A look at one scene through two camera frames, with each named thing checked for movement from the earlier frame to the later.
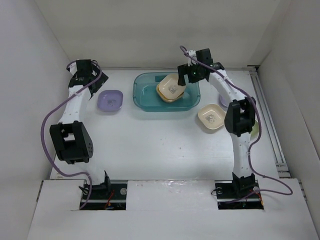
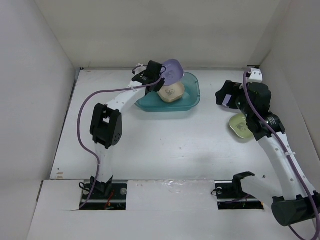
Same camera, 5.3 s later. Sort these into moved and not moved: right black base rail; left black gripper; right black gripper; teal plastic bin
Moved: right black gripper; left black gripper
Not moved: right black base rail; teal plastic bin
